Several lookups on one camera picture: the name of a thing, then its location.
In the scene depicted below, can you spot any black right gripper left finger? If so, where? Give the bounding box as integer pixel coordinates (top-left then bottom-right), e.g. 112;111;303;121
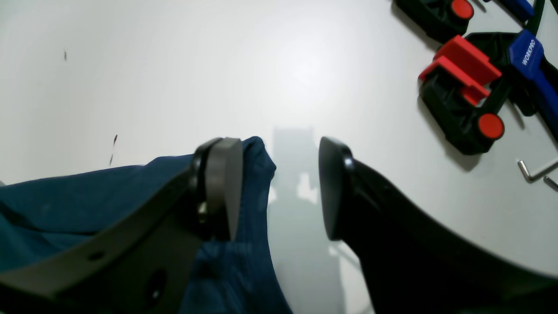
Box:
1;138;243;314

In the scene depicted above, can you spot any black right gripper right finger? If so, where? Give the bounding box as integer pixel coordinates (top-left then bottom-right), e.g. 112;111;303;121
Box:
319;137;558;314

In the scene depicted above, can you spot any blue T-shirt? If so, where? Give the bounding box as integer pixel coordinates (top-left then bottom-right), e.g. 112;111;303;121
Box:
0;137;292;314

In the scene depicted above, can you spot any silver hex key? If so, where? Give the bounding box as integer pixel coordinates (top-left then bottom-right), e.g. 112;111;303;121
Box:
517;159;558;191

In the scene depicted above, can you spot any blue red clamp top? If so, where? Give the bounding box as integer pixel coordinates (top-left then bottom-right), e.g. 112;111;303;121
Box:
419;30;558;155

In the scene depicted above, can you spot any blue red clamp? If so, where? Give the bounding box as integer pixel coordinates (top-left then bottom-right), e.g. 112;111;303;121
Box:
419;30;558;155
394;0;544;43

